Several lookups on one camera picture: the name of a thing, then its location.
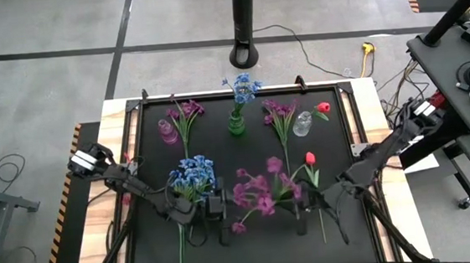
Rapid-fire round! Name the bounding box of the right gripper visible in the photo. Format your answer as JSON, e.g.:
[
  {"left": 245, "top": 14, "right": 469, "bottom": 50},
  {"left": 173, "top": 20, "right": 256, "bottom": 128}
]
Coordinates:
[{"left": 292, "top": 181, "right": 339, "bottom": 237}]

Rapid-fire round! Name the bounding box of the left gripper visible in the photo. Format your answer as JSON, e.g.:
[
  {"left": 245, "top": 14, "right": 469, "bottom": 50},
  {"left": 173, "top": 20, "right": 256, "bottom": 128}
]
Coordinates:
[{"left": 201, "top": 176, "right": 237, "bottom": 249}]

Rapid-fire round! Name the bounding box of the purple artificial flower bunch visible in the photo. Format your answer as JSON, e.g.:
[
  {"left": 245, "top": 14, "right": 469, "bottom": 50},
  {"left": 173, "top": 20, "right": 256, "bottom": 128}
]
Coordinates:
[
  {"left": 261, "top": 96, "right": 306, "bottom": 177},
  {"left": 163, "top": 92, "right": 210, "bottom": 161},
  {"left": 225, "top": 154, "right": 307, "bottom": 236}
]

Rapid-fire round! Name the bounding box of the red artificial tulip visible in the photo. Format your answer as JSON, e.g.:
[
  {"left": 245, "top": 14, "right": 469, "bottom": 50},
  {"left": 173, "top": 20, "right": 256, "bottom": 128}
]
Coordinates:
[
  {"left": 308, "top": 101, "right": 333, "bottom": 123},
  {"left": 289, "top": 150, "right": 328, "bottom": 247}
]

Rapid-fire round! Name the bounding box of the green glass vase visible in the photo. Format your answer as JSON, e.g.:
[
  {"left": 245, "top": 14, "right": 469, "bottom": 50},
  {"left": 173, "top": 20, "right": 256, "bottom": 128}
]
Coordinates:
[{"left": 226, "top": 108, "right": 248, "bottom": 137}]

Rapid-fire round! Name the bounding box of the pink ribbed glass vase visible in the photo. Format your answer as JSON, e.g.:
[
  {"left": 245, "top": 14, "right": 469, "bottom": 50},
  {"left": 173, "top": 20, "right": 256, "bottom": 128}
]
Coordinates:
[{"left": 157, "top": 117, "right": 181, "bottom": 147}]

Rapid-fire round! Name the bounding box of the clear glass vase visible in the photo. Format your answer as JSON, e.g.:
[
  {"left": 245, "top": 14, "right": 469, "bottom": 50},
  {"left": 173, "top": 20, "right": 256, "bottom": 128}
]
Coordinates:
[{"left": 291, "top": 110, "right": 315, "bottom": 139}]

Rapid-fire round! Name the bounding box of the white paper sheet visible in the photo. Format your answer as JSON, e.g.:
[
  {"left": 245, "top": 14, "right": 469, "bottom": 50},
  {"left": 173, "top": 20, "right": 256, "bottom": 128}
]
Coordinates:
[{"left": 402, "top": 152, "right": 441, "bottom": 175}]

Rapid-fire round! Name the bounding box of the metal corner bracket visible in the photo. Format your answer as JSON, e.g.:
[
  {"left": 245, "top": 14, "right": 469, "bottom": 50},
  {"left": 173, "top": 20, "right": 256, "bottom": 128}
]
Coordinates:
[{"left": 349, "top": 141, "right": 369, "bottom": 157}]

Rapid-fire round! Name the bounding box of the yellow extension cord plug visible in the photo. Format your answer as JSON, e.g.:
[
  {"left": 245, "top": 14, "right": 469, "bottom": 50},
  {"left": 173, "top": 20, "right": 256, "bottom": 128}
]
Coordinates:
[{"left": 357, "top": 41, "right": 379, "bottom": 79}]

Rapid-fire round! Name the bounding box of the black camera stand pole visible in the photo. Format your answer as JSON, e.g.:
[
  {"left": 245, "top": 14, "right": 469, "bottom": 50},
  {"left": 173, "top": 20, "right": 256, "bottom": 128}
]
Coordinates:
[{"left": 224, "top": 0, "right": 261, "bottom": 70}]

